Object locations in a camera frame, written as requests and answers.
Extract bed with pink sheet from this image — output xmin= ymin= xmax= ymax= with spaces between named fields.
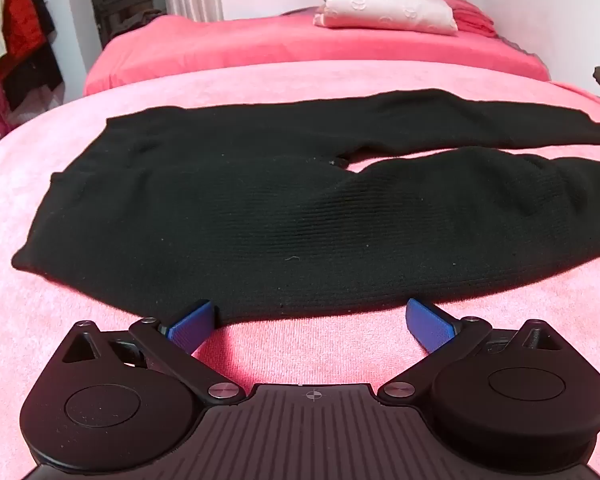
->
xmin=83 ymin=6 xmax=552 ymax=97

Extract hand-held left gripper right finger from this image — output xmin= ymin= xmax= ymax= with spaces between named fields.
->
xmin=377 ymin=297 xmax=554 ymax=406

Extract black hanging garment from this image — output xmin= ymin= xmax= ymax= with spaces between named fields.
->
xmin=0 ymin=0 xmax=65 ymax=112

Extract pale pink pillow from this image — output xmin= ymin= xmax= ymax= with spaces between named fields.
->
xmin=312 ymin=0 xmax=459 ymax=37

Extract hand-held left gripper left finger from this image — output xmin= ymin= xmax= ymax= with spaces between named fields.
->
xmin=60 ymin=299 xmax=244 ymax=406

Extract red hanging jacket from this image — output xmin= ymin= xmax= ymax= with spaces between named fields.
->
xmin=1 ymin=0 xmax=49 ymax=66

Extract black knit pants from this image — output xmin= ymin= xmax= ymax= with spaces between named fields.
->
xmin=11 ymin=88 xmax=600 ymax=324

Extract pink fleece blanket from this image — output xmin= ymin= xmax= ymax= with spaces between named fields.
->
xmin=0 ymin=60 xmax=600 ymax=480

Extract red folded blanket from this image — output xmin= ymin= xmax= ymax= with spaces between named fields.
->
xmin=440 ymin=0 xmax=498 ymax=38

